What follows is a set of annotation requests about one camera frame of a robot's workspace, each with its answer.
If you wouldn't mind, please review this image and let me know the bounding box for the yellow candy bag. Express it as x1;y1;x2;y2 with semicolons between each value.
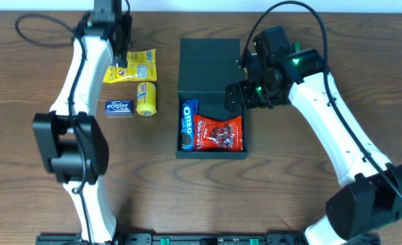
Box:
103;49;157;84

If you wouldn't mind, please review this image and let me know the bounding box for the dark green box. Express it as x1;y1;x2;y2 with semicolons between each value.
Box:
175;37;249;161

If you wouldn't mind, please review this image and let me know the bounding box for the red candy bag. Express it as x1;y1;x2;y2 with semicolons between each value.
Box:
194;114;243;152

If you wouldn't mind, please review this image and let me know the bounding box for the blue oreo cookie pack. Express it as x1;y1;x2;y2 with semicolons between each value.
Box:
179;99;198;152

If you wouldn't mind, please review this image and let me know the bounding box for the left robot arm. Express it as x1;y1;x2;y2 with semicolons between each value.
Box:
33;12;132;244

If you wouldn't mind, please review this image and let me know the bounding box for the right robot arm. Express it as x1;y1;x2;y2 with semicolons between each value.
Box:
226;48;402;244

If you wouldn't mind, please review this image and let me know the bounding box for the yellow candy roll tube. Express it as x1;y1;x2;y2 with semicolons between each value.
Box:
136;82;157;116

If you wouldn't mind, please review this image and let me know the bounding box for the blue eclipse mint tin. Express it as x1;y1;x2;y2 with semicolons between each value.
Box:
105;100;132;115

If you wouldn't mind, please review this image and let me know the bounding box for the green chocolate bar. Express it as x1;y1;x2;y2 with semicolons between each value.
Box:
294;42;300;52

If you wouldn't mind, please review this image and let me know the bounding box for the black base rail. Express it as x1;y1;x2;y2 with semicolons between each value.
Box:
35;233;382;245

